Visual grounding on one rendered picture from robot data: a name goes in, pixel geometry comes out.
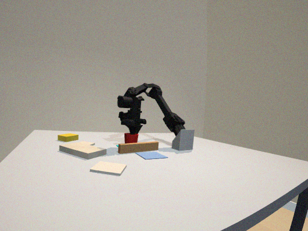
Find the beige flat slab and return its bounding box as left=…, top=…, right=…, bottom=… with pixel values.
left=90, top=161, right=127, bottom=176

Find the yellow rectangular block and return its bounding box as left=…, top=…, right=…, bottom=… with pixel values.
left=57, top=133, right=79, bottom=142

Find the red cup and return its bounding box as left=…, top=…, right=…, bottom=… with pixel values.
left=124, top=133, right=138, bottom=144

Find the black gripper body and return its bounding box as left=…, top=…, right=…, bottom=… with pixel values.
left=121, top=108, right=147, bottom=126

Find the tan wooden bar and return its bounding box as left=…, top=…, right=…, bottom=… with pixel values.
left=118, top=141, right=159, bottom=154

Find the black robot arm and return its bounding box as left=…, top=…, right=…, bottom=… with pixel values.
left=117, top=83, right=185, bottom=136

